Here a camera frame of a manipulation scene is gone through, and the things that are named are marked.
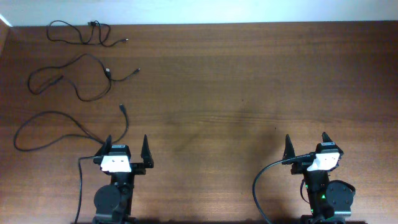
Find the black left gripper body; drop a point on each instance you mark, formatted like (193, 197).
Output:
(128, 178)

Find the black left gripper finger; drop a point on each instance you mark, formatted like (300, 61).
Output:
(146, 154)
(104, 149)

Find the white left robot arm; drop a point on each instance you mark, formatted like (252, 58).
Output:
(113, 201)

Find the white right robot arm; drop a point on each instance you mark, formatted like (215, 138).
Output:
(330, 200)

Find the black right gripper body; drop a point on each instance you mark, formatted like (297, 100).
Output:
(314, 180)

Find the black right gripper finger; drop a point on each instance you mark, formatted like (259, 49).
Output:
(289, 152)
(329, 146)

